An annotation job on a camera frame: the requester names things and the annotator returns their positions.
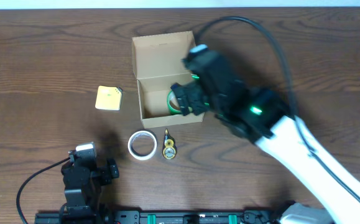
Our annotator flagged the green tape roll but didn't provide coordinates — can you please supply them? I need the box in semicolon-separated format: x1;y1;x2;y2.
167;91;199;116

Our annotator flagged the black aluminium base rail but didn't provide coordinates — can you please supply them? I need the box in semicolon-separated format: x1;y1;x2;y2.
34;210;277;224

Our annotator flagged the brown cardboard box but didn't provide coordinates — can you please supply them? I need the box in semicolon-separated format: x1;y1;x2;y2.
132;31;204;129

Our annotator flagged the black cable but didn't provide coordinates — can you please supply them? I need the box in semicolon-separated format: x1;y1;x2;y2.
16;157;72;224
195;16;360;215

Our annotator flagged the left black cable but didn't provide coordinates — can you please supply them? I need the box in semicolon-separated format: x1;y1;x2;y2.
16;157;72;224

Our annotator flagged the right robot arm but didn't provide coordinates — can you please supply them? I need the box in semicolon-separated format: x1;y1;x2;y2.
171;45;360;223

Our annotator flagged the right black cable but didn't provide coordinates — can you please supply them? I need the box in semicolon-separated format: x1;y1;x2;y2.
195;16;360;215

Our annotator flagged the yellow sticky note pad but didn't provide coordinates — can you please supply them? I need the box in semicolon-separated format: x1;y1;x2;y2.
95;86;122;111

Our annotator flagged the white tape roll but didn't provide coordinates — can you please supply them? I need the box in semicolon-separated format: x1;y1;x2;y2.
127;129;158;161

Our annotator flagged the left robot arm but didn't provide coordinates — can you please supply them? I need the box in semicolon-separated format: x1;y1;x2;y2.
61;149;119;221

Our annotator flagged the yellow correction tape dispenser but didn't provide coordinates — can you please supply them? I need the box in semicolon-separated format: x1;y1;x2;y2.
162;129;177;159

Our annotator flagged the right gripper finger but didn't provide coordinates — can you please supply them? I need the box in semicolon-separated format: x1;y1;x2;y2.
170;83;191;116
188;82;210;114

